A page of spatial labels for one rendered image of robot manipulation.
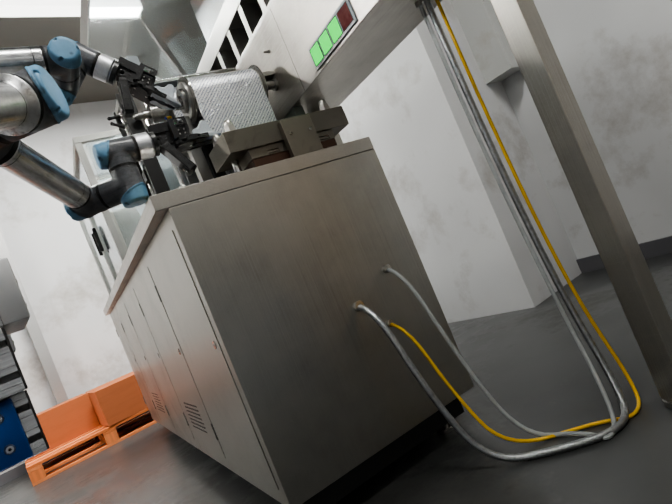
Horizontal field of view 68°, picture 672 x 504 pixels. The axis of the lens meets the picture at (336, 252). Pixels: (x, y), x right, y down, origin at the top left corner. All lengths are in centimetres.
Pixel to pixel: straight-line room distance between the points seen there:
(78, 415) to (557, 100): 401
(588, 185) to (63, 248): 455
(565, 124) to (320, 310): 72
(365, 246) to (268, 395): 48
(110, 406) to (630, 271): 358
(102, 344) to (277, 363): 386
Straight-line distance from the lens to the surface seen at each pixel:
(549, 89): 125
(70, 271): 509
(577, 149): 124
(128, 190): 147
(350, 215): 140
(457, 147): 270
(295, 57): 171
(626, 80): 290
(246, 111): 169
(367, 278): 138
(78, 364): 498
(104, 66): 169
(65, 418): 448
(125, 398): 415
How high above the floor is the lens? 59
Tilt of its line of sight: 1 degrees up
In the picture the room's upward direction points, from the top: 23 degrees counter-clockwise
